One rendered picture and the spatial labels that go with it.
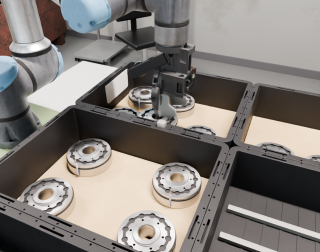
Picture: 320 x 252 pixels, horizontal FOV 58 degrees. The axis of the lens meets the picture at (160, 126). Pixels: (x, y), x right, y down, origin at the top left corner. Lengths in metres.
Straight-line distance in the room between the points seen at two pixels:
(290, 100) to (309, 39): 2.32
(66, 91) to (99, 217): 0.80
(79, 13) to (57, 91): 0.81
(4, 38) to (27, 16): 2.39
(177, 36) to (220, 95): 0.32
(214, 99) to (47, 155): 0.50
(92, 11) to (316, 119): 0.64
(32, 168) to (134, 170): 0.22
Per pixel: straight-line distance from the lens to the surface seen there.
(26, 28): 0.92
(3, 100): 0.88
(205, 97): 0.91
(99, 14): 0.54
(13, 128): 0.93
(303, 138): 0.86
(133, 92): 0.92
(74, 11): 0.55
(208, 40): 3.32
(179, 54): 0.66
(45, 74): 0.95
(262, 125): 0.87
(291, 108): 0.88
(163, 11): 0.62
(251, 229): 0.61
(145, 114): 0.76
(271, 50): 3.22
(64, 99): 1.26
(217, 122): 0.85
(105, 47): 3.47
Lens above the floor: 1.31
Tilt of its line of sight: 36 degrees down
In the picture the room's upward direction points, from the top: straight up
